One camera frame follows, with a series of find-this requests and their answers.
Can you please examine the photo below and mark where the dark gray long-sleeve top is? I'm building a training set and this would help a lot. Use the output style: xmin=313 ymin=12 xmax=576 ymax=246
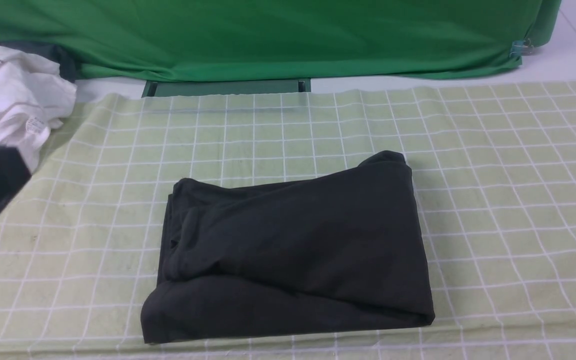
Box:
xmin=141 ymin=150 xmax=435 ymax=344

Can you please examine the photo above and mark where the light green checked tablecloth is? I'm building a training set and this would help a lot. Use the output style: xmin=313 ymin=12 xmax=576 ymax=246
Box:
xmin=0 ymin=81 xmax=576 ymax=360

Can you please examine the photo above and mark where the green backdrop cloth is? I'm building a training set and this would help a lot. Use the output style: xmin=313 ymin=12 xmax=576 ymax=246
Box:
xmin=0 ymin=0 xmax=561 ymax=82

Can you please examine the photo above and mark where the teal binder clip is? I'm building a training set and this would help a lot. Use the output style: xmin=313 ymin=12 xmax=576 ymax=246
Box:
xmin=509 ymin=38 xmax=535 ymax=59

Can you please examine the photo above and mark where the dark gray garment behind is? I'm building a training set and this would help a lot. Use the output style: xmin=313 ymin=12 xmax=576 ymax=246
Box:
xmin=0 ymin=39 xmax=80 ymax=83

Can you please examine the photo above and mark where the crumpled white garment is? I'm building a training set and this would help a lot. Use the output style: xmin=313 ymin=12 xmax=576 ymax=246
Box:
xmin=0 ymin=46 xmax=77 ymax=173

